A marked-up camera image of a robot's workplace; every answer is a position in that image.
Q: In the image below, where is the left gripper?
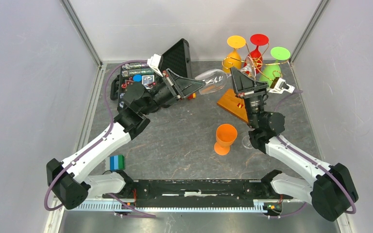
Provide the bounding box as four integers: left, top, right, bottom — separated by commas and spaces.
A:
141, 68, 206, 116

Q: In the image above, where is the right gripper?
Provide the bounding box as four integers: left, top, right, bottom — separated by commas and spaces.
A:
229, 67, 269, 130

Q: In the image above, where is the clear round wine glass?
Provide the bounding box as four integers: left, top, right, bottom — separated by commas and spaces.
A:
195, 57, 256, 95

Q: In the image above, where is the orange wine glass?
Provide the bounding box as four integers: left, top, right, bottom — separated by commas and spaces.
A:
214, 124, 237, 156

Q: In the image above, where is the clear flute wine glass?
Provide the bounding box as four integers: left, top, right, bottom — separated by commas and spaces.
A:
242, 135, 253, 149

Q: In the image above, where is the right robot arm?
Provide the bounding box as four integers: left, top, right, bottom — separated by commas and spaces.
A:
230, 67, 359, 221

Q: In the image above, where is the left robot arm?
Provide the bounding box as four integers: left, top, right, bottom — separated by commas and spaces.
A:
46, 69, 205, 210

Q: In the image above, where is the green wine glass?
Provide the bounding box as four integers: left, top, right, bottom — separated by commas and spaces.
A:
259, 47, 291, 86

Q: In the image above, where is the yellow wine glass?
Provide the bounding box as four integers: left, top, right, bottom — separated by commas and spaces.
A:
222, 35, 246, 74

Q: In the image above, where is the red wine glass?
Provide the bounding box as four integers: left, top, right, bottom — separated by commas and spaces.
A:
246, 33, 269, 77

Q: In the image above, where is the red yellow small toy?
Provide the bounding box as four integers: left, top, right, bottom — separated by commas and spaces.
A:
187, 93, 196, 100

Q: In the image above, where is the black poker chip case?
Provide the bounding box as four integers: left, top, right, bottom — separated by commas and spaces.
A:
110, 38, 196, 110

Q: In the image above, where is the playing card deck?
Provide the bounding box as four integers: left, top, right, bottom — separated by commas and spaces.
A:
141, 75, 155, 88

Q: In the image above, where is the blue round chip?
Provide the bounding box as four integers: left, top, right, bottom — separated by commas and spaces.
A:
132, 74, 142, 82

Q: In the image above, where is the blue green toy block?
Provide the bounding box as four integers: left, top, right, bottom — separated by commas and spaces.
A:
109, 154, 126, 171

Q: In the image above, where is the gold wire glass rack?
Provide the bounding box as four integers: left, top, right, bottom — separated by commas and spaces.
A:
216, 42, 284, 124

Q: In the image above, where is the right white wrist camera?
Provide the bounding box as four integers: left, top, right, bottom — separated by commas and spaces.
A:
268, 77, 295, 94

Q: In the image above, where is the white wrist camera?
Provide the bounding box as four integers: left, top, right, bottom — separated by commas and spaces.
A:
147, 54, 163, 77
268, 77, 295, 94

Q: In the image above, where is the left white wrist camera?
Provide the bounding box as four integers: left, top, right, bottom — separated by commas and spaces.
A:
147, 54, 163, 77

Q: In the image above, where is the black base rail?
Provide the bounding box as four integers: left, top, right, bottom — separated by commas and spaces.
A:
114, 179, 283, 208

